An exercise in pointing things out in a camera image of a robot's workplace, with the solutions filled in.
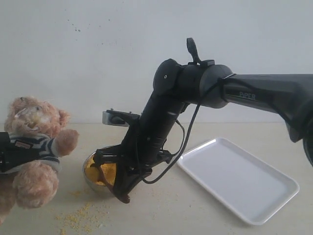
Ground brown wooden spoon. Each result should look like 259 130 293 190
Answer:
85 163 130 204

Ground yellow millet grains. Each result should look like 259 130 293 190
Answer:
84 157 116 186

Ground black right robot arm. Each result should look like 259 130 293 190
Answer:
93 59 313 203

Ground white rectangular plastic tray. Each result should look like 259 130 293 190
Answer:
177 138 300 226

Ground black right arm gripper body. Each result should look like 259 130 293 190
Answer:
95 117 172 177

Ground beige teddy bear striped sweater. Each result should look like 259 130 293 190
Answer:
0 95 80 222

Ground steel bowl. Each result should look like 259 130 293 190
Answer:
82 151 117 195

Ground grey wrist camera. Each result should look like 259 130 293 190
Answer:
102 109 140 127

